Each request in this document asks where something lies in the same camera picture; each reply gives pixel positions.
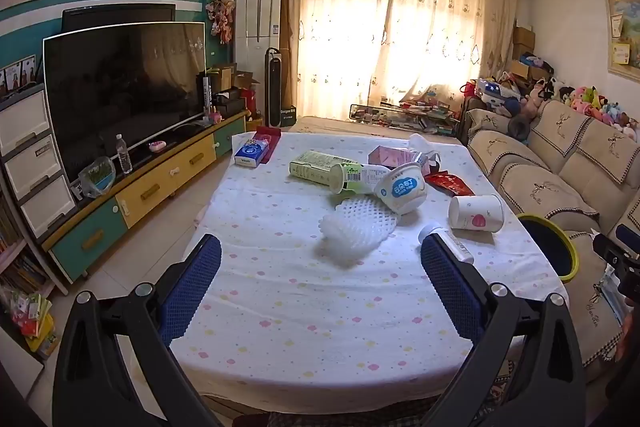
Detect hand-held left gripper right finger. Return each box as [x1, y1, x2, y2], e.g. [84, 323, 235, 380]
[419, 234, 587, 427]

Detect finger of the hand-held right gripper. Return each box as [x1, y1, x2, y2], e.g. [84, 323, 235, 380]
[615, 223, 640, 251]
[592, 232, 626, 269]

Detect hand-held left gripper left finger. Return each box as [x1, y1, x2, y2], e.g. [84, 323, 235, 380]
[52, 233, 223, 427]

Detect black bin with yellow rim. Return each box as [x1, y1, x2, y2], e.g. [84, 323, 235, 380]
[516, 213, 580, 284]

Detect white paper cup pink heart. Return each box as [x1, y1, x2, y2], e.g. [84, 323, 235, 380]
[447, 194, 505, 233]

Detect red snack wrapper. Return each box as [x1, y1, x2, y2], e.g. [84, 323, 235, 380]
[425, 171, 475, 198]

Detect white pudding bowl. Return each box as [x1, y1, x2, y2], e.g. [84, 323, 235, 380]
[374, 162, 427, 214]

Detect white foam fruit net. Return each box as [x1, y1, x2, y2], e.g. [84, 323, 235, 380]
[318, 197, 403, 269]

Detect green-labelled plastic bottle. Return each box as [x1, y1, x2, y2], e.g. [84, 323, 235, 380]
[328, 162, 396, 196]

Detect white tissue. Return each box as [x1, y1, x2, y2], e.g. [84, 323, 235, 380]
[407, 133, 443, 168]

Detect pink drink carton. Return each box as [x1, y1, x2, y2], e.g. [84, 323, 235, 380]
[368, 145, 426, 172]

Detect pale green cardboard box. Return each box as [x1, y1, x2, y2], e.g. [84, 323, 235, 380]
[289, 149, 351, 185]

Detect beige sofa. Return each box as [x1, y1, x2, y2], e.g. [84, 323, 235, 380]
[457, 99, 640, 368]

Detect teal and yellow TV cabinet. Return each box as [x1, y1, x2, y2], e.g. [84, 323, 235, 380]
[40, 109, 251, 283]

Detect white spotted tablecloth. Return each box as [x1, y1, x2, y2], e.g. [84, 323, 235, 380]
[170, 130, 571, 403]

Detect pile of plush toys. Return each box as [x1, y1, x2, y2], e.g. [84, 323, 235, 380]
[520, 77, 640, 142]

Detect blue tissue pack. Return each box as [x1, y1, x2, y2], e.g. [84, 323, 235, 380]
[234, 142, 273, 168]

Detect clear water bottle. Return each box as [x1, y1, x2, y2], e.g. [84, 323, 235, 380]
[115, 134, 133, 175]

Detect clear plastic bag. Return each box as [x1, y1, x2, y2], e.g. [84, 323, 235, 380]
[77, 156, 117, 198]

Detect grey round cushion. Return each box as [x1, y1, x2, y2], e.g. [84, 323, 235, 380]
[507, 99, 533, 140]

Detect dark suitcase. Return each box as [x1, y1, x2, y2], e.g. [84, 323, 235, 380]
[457, 97, 473, 142]

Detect pile of colourful books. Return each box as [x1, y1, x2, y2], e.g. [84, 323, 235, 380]
[5, 287, 58, 358]

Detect red envelope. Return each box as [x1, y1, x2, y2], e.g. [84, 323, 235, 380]
[252, 130, 282, 164]

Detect glass coffee table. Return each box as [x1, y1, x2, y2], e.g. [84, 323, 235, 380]
[349, 99, 458, 138]

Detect bookshelf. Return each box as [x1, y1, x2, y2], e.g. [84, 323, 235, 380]
[0, 187, 68, 303]

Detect tall black box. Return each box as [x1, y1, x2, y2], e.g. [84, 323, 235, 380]
[201, 74, 216, 118]

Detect blue star patterned bag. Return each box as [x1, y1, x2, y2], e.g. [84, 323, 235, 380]
[472, 78, 521, 108]

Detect open brown cardboard box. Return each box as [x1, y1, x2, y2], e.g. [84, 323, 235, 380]
[509, 59, 548, 82]

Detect beige floral blanket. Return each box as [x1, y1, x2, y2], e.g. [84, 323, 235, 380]
[287, 116, 461, 145]

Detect large curved television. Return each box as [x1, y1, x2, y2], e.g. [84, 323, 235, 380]
[42, 22, 207, 185]

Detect framed flower picture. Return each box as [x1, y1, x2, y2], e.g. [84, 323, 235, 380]
[604, 0, 640, 72]

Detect black tower fan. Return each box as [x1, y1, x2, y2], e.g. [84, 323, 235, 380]
[264, 48, 282, 128]

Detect closed brown cardboard box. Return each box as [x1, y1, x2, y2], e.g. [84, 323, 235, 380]
[512, 26, 537, 62]

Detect cream embroidered curtain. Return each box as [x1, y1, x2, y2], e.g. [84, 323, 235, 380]
[277, 0, 521, 122]

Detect white standing air conditioner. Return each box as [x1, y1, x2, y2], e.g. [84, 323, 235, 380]
[234, 0, 282, 128]

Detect framed photos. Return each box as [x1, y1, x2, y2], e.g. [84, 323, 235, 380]
[0, 54, 38, 98]

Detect hanging artificial flowers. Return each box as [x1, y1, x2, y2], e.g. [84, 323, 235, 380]
[206, 0, 237, 45]

